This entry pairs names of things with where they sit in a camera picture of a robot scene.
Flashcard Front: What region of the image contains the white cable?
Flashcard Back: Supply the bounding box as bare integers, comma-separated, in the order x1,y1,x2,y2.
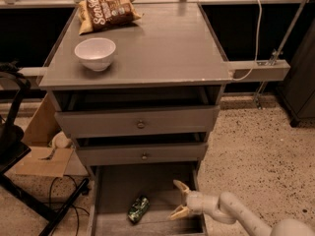
231,0,263,82

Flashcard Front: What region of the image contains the dark cabinet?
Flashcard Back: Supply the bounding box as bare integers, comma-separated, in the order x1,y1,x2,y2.
278,20,315,127

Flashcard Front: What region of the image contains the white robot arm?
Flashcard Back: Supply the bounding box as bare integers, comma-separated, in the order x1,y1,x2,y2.
169,180,315,236

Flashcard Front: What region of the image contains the white bowl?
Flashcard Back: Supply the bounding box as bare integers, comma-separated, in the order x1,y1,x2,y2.
74,37,116,72

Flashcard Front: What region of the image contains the white paper roll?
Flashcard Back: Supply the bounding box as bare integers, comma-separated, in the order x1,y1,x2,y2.
52,132,72,148

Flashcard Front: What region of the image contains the grey drawer cabinet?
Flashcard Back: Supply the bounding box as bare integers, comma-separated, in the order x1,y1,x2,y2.
38,2,233,182

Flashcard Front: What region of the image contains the middle grey drawer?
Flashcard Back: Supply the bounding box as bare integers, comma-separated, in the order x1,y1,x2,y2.
76,143,208,166

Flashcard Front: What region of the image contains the black stand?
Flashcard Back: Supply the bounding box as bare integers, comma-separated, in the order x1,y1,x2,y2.
0,63,89,236

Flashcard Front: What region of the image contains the black floor cable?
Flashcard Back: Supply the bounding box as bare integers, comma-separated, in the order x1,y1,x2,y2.
48,174,91,236

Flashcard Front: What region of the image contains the cardboard box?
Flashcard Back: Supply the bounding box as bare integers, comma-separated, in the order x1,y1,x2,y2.
15,94,73,177

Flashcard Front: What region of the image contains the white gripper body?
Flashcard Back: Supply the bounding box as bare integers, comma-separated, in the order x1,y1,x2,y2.
186,191,219,216

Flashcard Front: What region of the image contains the green soda can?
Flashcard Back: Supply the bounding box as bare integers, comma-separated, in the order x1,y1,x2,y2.
127,196,150,224

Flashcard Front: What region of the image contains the grey drawer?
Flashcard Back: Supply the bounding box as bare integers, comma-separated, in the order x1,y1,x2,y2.
87,162,207,236
76,143,208,166
55,106,220,138

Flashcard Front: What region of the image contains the brown chip bag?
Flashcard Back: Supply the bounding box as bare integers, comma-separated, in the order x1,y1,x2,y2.
78,0,142,34

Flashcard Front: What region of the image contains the grey metal rail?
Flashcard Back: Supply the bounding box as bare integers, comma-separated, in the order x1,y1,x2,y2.
228,60,290,83

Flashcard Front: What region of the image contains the top grey drawer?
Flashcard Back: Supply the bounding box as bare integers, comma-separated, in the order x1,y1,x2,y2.
55,106,220,138

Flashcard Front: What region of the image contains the bottom grey drawer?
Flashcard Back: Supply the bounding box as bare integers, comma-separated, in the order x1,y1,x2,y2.
87,162,207,236

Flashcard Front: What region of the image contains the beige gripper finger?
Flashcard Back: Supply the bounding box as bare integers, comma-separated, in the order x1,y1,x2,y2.
173,180,191,196
168,205,190,220

